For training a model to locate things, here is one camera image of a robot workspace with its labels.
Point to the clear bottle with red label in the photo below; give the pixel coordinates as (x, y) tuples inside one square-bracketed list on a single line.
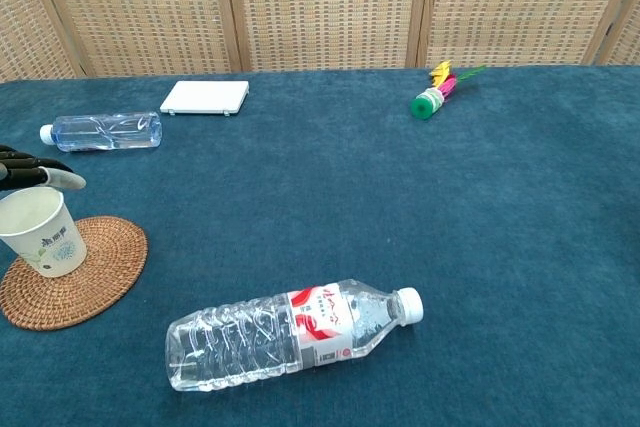
[(250, 342)]

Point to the blue table cloth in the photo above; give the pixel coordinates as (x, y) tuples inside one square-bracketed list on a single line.
[(450, 247)]

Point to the colourful feather shuttlecock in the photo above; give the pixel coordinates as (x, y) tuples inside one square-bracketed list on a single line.
[(422, 106)]

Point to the woven bamboo folding screen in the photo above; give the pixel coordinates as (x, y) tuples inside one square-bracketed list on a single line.
[(320, 2)]

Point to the clear bottle without label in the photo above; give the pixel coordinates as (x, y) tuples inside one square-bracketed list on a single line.
[(105, 132)]

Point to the round woven rattan coaster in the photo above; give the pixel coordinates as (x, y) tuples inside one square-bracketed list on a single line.
[(105, 277)]

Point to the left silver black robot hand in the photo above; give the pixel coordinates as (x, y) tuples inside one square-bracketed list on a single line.
[(30, 172)]

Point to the white paper cup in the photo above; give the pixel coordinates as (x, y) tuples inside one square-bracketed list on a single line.
[(45, 237)]

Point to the flat white plastic box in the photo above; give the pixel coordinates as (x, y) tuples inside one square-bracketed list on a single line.
[(205, 97)]

